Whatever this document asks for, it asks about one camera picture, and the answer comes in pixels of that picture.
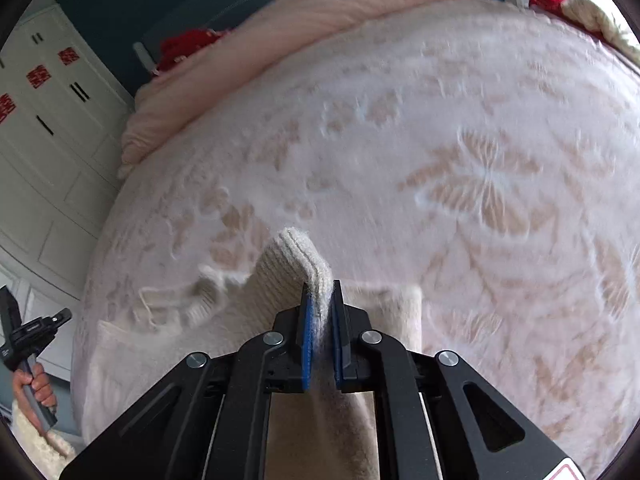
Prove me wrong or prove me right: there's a person's left hand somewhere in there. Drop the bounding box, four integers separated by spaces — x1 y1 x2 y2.
12 362 58 413

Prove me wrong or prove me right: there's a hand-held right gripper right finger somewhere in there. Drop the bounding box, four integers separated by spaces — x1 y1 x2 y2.
332 279 587 480

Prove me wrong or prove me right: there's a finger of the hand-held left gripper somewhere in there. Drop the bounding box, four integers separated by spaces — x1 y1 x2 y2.
27 308 73 356

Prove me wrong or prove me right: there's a red garment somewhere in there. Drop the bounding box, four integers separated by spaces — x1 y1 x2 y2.
160 29 226 73

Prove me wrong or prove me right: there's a person's left forearm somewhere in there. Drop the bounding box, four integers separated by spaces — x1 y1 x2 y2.
9 400 77 461

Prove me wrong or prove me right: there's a blue upholstered headboard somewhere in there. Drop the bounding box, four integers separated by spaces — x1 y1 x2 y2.
55 0 481 96

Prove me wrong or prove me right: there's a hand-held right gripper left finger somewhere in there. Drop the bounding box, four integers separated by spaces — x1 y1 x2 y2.
59 282 322 480

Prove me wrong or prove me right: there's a cream knitted throw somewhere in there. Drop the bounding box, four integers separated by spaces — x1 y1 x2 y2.
562 0 640 61

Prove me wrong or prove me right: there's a pink butterfly blanket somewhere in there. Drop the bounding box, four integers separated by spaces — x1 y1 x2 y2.
70 0 640 480

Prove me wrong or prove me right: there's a pink duvet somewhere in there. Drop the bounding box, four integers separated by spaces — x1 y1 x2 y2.
117 0 481 178

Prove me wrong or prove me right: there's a white wardrobe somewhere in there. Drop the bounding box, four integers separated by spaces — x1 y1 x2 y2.
0 5 136 381

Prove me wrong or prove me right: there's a cream knit towel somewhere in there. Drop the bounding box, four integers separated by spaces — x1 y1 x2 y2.
95 227 426 480

